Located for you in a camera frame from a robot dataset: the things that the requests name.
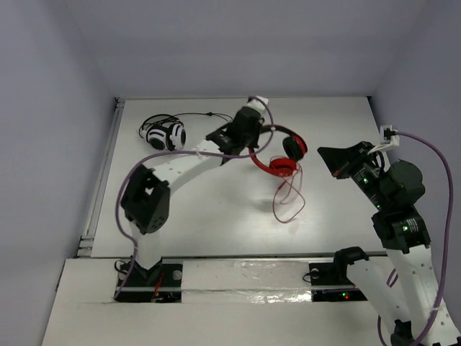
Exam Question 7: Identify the black cable with coloured plugs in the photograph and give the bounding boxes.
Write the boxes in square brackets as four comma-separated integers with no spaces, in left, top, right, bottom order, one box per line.
[176,111,235,123]

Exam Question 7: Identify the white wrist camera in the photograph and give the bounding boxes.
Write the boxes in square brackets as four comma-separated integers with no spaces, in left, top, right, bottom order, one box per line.
[244,96,269,115]
[368,125,400,155]

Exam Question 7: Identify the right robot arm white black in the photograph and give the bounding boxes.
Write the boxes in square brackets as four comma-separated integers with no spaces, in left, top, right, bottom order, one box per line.
[318,140,460,345]

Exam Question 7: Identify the white black headphones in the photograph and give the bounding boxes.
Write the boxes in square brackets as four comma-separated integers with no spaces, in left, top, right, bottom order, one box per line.
[138,114,187,151]

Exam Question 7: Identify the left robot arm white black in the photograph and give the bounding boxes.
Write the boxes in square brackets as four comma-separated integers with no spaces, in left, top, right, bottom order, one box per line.
[115,104,266,284]

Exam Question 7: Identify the red black headphones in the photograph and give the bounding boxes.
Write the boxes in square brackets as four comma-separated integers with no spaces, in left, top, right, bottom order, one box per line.
[248,124,309,178]

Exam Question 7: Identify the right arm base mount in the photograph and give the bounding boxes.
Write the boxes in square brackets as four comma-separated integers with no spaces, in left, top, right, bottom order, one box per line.
[303,262,367,303]

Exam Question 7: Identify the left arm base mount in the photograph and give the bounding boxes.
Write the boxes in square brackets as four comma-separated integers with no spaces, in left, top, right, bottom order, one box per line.
[114,259,183,303]

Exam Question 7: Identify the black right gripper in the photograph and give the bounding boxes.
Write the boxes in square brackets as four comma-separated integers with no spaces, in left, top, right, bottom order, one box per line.
[317,140,390,210]

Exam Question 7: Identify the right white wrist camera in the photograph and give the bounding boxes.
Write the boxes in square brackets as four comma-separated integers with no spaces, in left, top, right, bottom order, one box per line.
[368,125,400,155]

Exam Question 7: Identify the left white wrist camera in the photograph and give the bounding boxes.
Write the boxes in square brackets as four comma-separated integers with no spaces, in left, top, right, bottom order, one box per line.
[244,96,269,115]

